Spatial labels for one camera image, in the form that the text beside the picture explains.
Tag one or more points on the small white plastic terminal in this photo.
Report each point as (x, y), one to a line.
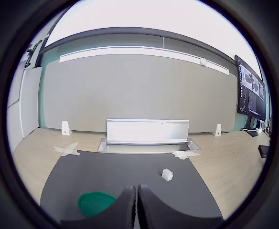
(167, 174)

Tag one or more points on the round green lid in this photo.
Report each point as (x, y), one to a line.
(91, 202)

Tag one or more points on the dark grey mat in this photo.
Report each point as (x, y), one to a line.
(120, 167)

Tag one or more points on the white tape piece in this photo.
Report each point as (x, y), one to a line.
(66, 149)
(183, 154)

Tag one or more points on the flat black desk item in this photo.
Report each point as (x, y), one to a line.
(264, 150)

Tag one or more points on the white cabinet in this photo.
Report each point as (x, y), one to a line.
(28, 100)

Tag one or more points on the black computer screen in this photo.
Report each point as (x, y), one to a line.
(250, 100)

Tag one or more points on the round white disc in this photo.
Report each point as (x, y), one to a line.
(203, 61)

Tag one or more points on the small white bracket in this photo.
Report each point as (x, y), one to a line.
(217, 130)
(66, 128)

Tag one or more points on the grey partition with green frame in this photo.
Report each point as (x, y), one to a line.
(134, 90)

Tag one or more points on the white rail on partition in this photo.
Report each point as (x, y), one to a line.
(130, 50)

